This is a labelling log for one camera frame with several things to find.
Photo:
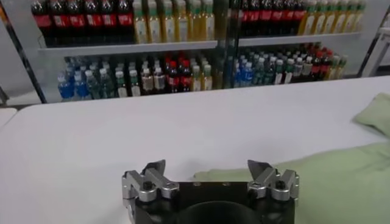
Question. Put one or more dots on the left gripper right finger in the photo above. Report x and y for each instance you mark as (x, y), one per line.
(271, 182)

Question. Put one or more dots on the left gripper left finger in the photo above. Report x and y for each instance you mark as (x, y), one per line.
(152, 182)

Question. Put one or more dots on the light green t-shirt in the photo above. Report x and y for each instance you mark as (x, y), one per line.
(335, 182)

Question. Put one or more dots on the small dark drink bottle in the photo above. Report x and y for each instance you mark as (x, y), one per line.
(298, 68)
(159, 81)
(147, 82)
(308, 67)

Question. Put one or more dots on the small green-tint water bottle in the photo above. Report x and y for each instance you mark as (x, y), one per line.
(107, 86)
(259, 73)
(93, 86)

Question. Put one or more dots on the small blue water bottle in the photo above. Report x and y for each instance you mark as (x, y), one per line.
(81, 89)
(248, 75)
(238, 76)
(65, 89)

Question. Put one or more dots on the small yellow tea bottle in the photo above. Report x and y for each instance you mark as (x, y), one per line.
(207, 79)
(197, 80)
(334, 68)

